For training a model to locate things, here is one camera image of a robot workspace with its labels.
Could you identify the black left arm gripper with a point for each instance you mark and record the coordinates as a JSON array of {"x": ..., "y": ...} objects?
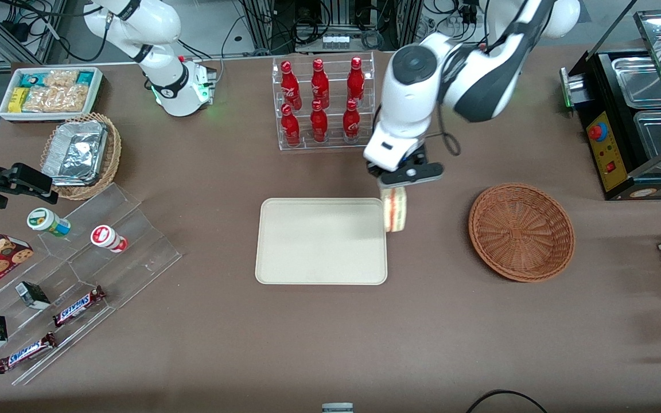
[{"x": 372, "y": 168}]

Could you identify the triangular sandwich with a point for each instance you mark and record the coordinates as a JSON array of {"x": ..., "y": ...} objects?
[{"x": 395, "y": 209}]

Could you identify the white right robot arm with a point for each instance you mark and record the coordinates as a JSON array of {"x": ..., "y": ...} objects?
[{"x": 164, "y": 34}]

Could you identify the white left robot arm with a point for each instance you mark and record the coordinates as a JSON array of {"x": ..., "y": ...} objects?
[{"x": 411, "y": 103}]

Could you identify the light wicker basket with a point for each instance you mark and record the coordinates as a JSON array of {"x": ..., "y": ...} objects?
[{"x": 113, "y": 155}]

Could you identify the beige rectangular tray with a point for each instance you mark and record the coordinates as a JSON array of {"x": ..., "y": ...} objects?
[{"x": 321, "y": 241}]

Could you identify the brown wicker basket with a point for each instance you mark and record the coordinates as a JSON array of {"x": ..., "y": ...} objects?
[{"x": 520, "y": 232}]

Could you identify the green label yogurt cup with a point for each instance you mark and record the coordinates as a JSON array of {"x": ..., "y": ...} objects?
[{"x": 46, "y": 221}]

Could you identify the aluminium foil container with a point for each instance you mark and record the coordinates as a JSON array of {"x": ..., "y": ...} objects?
[{"x": 75, "y": 154}]

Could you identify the red cola bottle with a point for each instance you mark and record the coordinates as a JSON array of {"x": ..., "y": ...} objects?
[
  {"x": 352, "y": 123},
  {"x": 290, "y": 129},
  {"x": 290, "y": 86},
  {"x": 320, "y": 86},
  {"x": 356, "y": 83},
  {"x": 319, "y": 126}
]

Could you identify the clear acrylic bottle rack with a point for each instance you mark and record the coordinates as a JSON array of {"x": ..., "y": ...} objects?
[{"x": 326, "y": 143}]

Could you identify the yellow snack pack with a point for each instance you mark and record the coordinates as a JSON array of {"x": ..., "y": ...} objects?
[{"x": 18, "y": 99}]

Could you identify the clear rice cracker bag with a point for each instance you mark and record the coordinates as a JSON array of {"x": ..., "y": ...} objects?
[
  {"x": 58, "y": 98},
  {"x": 61, "y": 78}
]

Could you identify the red label yogurt cup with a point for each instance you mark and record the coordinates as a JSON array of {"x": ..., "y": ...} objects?
[{"x": 108, "y": 238}]

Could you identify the teal snack pack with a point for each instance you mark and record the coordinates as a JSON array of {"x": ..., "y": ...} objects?
[
  {"x": 85, "y": 78},
  {"x": 31, "y": 80}
]

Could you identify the white rectangular snack bin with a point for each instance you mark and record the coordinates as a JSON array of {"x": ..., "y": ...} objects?
[{"x": 96, "y": 86}]

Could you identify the clear acrylic stepped display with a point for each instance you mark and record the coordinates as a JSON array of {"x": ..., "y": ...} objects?
[{"x": 135, "y": 246}]

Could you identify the Snickers chocolate bar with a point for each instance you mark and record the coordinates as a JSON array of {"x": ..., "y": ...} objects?
[
  {"x": 25, "y": 353},
  {"x": 78, "y": 306}
]

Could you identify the white power strip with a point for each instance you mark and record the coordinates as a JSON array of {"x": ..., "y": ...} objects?
[{"x": 336, "y": 42}]

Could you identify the black food warmer machine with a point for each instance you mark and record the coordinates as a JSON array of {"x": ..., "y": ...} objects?
[{"x": 611, "y": 160}]

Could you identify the small grey device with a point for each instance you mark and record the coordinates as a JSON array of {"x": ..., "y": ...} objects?
[{"x": 337, "y": 408}]

